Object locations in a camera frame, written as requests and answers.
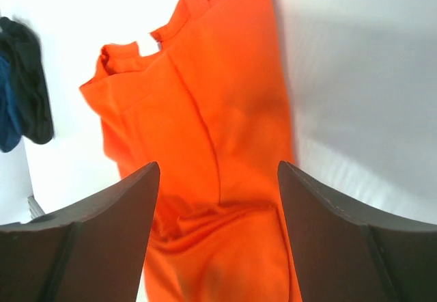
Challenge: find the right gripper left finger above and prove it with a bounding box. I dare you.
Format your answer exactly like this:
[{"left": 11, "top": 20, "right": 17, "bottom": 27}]
[{"left": 1, "top": 162, "right": 160, "bottom": 302}]

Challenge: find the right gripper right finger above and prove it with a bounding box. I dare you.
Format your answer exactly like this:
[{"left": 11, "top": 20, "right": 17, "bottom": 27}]
[{"left": 278, "top": 161, "right": 436, "bottom": 301}]

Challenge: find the orange t shirt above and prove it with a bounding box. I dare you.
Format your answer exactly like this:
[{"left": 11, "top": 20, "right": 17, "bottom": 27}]
[{"left": 81, "top": 0, "right": 301, "bottom": 301}]

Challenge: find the blue folded t shirt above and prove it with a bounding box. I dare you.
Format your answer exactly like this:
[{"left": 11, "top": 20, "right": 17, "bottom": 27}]
[{"left": 1, "top": 55, "right": 22, "bottom": 153}]

